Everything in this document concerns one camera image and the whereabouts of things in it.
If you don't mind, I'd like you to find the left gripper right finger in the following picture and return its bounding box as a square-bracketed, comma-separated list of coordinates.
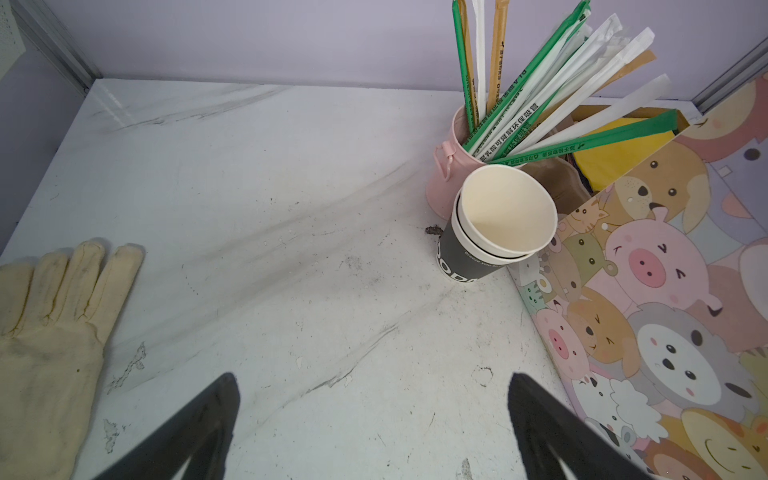
[507, 373, 654, 479]

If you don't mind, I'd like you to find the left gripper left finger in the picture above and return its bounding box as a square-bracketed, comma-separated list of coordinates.
[98, 372, 240, 479]

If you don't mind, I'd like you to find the white paper takeout bag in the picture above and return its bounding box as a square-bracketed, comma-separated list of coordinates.
[511, 75, 767, 479]

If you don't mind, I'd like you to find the stack of paper cups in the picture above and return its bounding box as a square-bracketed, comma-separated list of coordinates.
[436, 165, 558, 283]

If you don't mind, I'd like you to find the brown pulp cup carrier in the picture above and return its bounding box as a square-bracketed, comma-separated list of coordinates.
[520, 158, 592, 215]

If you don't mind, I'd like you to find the beige glove left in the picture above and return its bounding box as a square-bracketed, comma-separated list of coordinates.
[1, 241, 144, 479]

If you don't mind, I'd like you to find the yellow napkin stack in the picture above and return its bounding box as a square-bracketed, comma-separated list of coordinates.
[566, 131, 675, 194]

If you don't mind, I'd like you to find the pink straw holder cup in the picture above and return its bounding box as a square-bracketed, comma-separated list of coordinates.
[426, 107, 484, 219]

